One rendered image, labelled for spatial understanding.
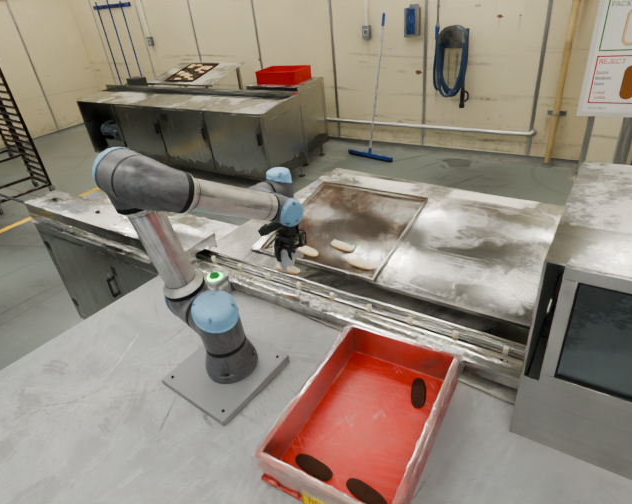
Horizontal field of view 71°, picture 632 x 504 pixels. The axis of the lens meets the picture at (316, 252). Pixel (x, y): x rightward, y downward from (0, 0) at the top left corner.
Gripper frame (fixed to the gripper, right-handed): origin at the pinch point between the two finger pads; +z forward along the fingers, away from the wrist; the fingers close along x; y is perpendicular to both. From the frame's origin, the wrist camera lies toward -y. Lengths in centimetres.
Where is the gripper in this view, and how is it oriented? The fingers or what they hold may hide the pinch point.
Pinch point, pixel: (287, 264)
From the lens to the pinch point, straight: 154.7
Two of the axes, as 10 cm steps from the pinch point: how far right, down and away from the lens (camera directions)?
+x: 5.4, -4.8, 6.9
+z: 0.9, 8.5, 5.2
